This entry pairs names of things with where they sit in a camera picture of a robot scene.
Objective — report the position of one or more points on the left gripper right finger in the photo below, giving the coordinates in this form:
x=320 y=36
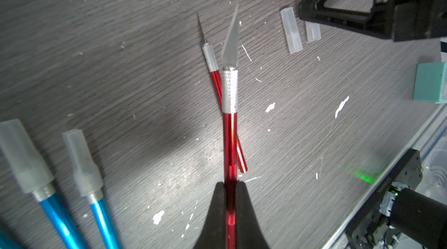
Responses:
x=248 y=232

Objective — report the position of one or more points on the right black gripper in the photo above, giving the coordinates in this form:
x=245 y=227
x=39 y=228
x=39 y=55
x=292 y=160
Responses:
x=415 y=3

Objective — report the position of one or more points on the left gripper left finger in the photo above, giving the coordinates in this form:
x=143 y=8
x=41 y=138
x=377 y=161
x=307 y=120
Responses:
x=213 y=234

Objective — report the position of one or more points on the red carving knife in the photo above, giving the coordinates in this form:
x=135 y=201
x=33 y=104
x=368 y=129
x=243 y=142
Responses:
x=229 y=81
x=213 y=69

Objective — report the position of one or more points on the blue knife capped right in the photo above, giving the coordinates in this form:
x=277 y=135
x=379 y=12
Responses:
x=89 y=183

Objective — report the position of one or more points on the blue knife capped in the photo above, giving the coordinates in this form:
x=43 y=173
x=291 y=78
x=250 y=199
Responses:
x=7 y=241
x=89 y=183
x=35 y=177

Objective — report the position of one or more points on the blue knife capped middle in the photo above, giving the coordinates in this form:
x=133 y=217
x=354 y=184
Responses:
x=35 y=177

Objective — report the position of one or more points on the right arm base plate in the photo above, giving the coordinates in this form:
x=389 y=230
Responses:
x=367 y=228

